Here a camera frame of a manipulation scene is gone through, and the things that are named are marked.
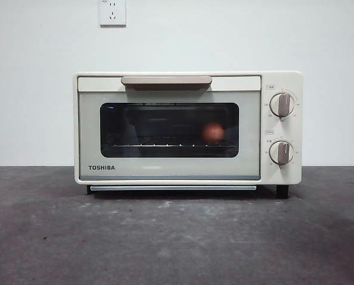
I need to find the brown egg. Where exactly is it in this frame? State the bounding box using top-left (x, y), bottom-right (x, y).
top-left (201, 122), bottom-right (225, 146)

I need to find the glass oven door with handle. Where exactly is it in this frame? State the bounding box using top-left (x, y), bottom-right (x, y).
top-left (76, 75), bottom-right (261, 181)

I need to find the metal crumb tray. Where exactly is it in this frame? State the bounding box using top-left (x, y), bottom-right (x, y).
top-left (89, 185), bottom-right (257, 192)

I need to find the cream Toshiba toaster oven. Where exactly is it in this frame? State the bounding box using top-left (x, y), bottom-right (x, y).
top-left (72, 70), bottom-right (304, 199)

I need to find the cream oven knob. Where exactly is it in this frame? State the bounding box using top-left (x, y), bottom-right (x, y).
top-left (269, 92), bottom-right (295, 118)
top-left (268, 140), bottom-right (295, 166)

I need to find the metal wire oven rack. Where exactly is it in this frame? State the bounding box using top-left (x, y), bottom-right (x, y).
top-left (111, 143), bottom-right (234, 148)

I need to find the white wall socket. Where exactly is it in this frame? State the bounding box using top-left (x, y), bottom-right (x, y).
top-left (98, 0), bottom-right (127, 28)

